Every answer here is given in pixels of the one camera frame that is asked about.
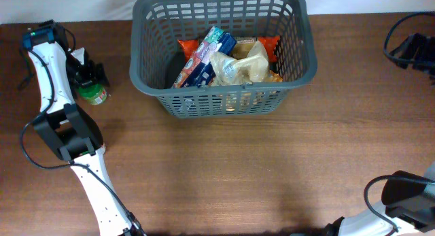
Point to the orange spaghetti pasta packet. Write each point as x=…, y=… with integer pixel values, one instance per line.
x=241, y=49

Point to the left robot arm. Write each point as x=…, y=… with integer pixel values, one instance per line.
x=63, y=73

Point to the white blue tissue pack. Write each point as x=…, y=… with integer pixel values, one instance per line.
x=198, y=70

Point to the grey plastic shopping basket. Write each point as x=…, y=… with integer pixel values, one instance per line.
x=157, y=58

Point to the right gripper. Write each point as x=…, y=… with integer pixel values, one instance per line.
x=411, y=49

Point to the beige printed snack bag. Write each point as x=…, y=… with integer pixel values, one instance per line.
x=245, y=102

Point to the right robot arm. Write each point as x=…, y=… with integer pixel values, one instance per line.
x=406, y=207

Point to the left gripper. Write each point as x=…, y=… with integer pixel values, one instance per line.
x=95, y=71

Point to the clear bag of beige powder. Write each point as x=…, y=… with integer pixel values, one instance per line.
x=230, y=71

